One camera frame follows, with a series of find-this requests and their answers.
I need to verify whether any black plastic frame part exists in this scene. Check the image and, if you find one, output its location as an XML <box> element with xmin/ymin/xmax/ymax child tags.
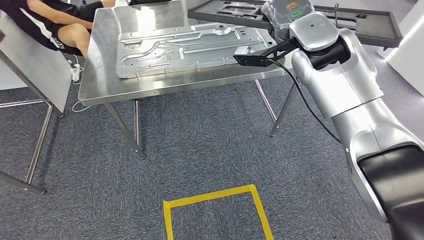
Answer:
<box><xmin>187</xmin><ymin>0</ymin><xmax>403</xmax><ymax>49</ymax></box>

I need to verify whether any steel workbench table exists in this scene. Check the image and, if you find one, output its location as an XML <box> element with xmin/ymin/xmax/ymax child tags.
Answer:
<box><xmin>77</xmin><ymin>0</ymin><xmax>299</xmax><ymax>161</ymax></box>

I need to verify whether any yellow floor tape square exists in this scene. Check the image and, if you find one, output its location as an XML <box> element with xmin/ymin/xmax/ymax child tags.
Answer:
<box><xmin>162</xmin><ymin>184</ymin><xmax>276</xmax><ymax>240</ymax></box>

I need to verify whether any stamped silver metal plate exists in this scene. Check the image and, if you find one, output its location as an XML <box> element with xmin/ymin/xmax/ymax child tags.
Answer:
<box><xmin>115</xmin><ymin>22</ymin><xmax>277</xmax><ymax>80</ymax></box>

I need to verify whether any white power strip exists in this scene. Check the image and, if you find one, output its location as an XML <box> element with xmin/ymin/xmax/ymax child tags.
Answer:
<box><xmin>70</xmin><ymin>62</ymin><xmax>83</xmax><ymax>84</ymax></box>

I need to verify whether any steel side table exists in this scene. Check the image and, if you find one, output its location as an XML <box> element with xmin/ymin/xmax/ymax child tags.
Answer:
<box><xmin>0</xmin><ymin>29</ymin><xmax>56</xmax><ymax>196</ymax></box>

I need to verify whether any grey panel board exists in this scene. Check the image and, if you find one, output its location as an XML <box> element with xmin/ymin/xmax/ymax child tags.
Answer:
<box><xmin>0</xmin><ymin>9</ymin><xmax>73</xmax><ymax>114</ymax></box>

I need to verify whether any white cabinet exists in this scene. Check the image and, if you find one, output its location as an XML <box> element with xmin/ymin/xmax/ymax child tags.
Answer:
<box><xmin>377</xmin><ymin>0</ymin><xmax>424</xmax><ymax>90</ymax></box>

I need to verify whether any person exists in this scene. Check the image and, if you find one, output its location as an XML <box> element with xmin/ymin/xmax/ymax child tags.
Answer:
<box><xmin>0</xmin><ymin>0</ymin><xmax>117</xmax><ymax>59</ymax></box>

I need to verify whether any black camera bracket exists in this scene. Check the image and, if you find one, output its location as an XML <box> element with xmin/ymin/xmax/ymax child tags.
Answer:
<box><xmin>232</xmin><ymin>38</ymin><xmax>299</xmax><ymax>69</ymax></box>

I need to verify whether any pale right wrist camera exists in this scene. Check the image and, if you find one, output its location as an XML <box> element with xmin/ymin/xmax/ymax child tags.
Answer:
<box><xmin>234</xmin><ymin>45</ymin><xmax>253</xmax><ymax>57</ymax></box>

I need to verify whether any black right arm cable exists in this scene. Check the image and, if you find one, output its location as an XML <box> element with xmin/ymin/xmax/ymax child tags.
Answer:
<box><xmin>264</xmin><ymin>3</ymin><xmax>342</xmax><ymax>145</ymax></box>

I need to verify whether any white floor cable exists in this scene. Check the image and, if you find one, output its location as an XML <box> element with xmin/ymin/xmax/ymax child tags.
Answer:
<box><xmin>67</xmin><ymin>54</ymin><xmax>93</xmax><ymax>114</ymax></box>

